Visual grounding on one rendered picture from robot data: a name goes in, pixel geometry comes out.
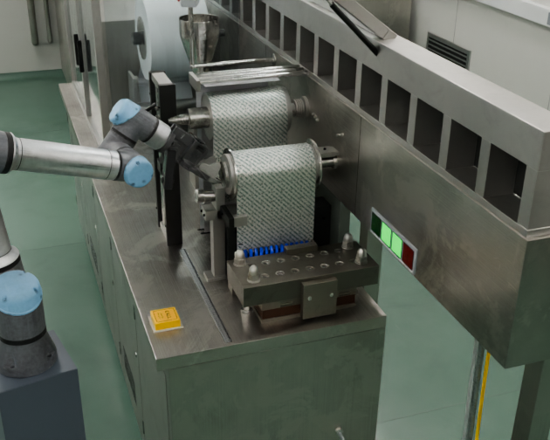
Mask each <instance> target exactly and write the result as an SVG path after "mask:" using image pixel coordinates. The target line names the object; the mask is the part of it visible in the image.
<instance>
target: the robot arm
mask: <svg viewBox="0 0 550 440"><path fill-rule="evenodd" d="M109 120H110V121H111V122H112V123H113V126H112V128H111V130H110V131H109V133H108V134H107V136H106V138H105V139H104V141H103V142H102V143H101V144H100V146H99V147H98V148H91V147H85V146H78V145H71V144H64V143H57V142H50V141H37V140H30V139H23V138H16V137H15V136H14V135H13V133H11V132H4V131H0V174H9V173H10V172H11V171H12V170H16V171H24V172H33V173H42V174H51V175H67V176H76V177H85V178H93V179H101V180H110V181H120V182H126V183H127V184H128V185H130V186H132V187H135V188H141V187H144V186H145V185H147V184H148V183H149V182H150V181H151V179H152V177H153V173H154V171H153V167H152V165H151V164H150V162H148V160H147V159H146V158H145V157H144V156H141V155H140V154H139V153H137V152H136V151H135V150H134V149H133V148H134V146H135V144H136V143H137V141H138V140H140V141H142V142H143V143H145V144H147V145H148V146H150V147H151V148H152V149H154V150H157V151H159V152H160V153H163V152H164V151H165V152H164V160H163V169H162V178H161V183H162V186H163V188H164V189H172V188H173V183H174V173H175V163H176V162H178V163H179V164H180V165H181V166H182V167H183V168H185V169H187V170H188V171H189V172H192V173H194V174H195V175H197V176H199V177H200V178H202V179H204V180H205V181H208V182H211V183H215V184H221V182H220V181H219V180H217V179H218V178H217V174H218V171H219V169H220V168H221V165H220V163H219V162H217V159H216V157H214V156H211V157H210V158H208V159H205V160H204V159H203V158H204V157H205V156H206V155H207V154H208V153H209V151H210V150H209V149H208V148H207V147H206V146H205V145H206V144H205V143H204V141H202V140H200V139H199V138H198V137H196V136H195V135H193V134H192V133H191V132H188V133H187V132H186V131H184V130H183V129H181V128H180V127H179V126H178V125H177V124H175V123H173V125H172V126H171V127H170V126H169V125H167V124H165V123H164V122H162V121H161V120H159V119H157V118H156V117H154V116H153V115H152V114H151V113H149V112H148V111H146V110H145V109H143V108H142V107H141V106H139V105H137V104H135V103H133V101H131V100H129V99H122V100H119V101H118V102H117V103H116V104H115V106H114V107H113V109H112V112H111V113H110V115H109ZM198 163H199V164H198ZM42 298H43V293H42V288H41V286H40V283H39V281H38V279H37V278H36V277H35V276H34V275H33V274H31V273H29V272H26V273H25V271H24V266H23V263H22V259H21V257H20V253H19V250H18V248H17V247H15V246H12V245H10V240H9V236H8V233H7V230H6V227H5V223H4V220H3V215H2V211H1V209H0V373H1V374H3V375H6V376H9V377H13V378H25V377H31V376H34V375H39V374H41V373H43V372H44V371H46V370H48V369H49V368H50V367H52V365H53V364H54V363H55V362H56V360H57V357H58V354H57V348H56V345H55V343H54V342H53V340H52V338H51V336H50V335H49V333H48V332H47V330H46V323H45V311H44V305H43V299H42Z"/></svg>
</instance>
